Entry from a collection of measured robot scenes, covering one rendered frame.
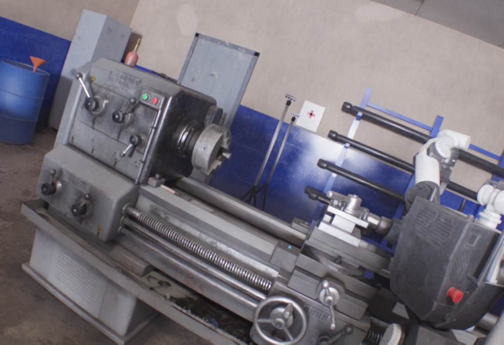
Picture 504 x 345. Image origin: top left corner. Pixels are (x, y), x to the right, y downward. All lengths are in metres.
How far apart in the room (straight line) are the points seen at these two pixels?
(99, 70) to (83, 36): 3.38
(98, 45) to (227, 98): 2.00
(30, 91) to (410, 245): 3.96
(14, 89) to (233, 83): 2.87
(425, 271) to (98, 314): 1.59
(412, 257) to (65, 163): 1.53
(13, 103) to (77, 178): 2.66
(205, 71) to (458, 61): 3.60
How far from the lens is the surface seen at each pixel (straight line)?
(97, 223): 1.61
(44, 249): 2.09
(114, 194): 1.53
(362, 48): 4.74
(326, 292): 1.17
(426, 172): 1.26
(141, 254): 1.71
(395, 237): 1.56
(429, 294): 0.94
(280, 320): 1.25
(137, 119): 1.56
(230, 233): 1.44
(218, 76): 4.95
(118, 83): 1.67
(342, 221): 1.29
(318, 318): 1.32
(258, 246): 1.42
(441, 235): 0.90
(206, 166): 1.57
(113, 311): 1.87
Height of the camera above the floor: 1.37
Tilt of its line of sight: 8 degrees down
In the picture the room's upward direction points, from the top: 22 degrees clockwise
